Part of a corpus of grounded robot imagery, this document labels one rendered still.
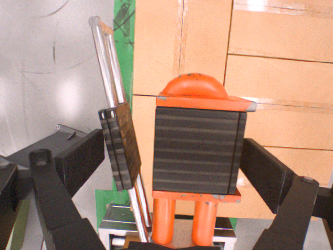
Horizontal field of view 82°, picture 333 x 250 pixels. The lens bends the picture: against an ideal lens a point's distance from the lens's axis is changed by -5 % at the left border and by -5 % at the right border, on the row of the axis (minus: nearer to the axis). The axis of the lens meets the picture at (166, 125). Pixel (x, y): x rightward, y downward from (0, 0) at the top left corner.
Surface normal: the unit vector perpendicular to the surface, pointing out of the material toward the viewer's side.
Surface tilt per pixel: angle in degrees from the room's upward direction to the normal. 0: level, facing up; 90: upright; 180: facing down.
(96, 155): 90
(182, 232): 90
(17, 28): 0
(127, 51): 0
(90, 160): 90
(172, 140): 0
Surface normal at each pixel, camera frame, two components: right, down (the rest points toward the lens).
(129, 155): 0.99, -0.15
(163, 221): -0.03, 0.22
